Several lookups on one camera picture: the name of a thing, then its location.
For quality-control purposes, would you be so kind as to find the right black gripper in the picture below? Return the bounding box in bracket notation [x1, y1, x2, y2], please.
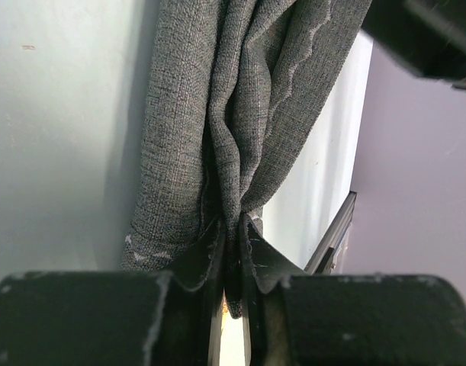
[362, 0, 466, 90]

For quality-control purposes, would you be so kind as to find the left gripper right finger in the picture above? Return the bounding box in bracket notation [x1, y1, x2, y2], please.
[238, 215, 466, 365]

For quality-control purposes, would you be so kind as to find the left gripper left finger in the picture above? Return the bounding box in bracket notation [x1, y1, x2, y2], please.
[0, 220, 226, 365]

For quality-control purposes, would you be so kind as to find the grey cloth napkin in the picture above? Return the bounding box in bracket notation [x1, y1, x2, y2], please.
[121, 1, 371, 318]

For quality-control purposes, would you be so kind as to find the front aluminium frame rail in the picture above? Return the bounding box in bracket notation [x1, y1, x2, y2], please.
[304, 191, 358, 275]

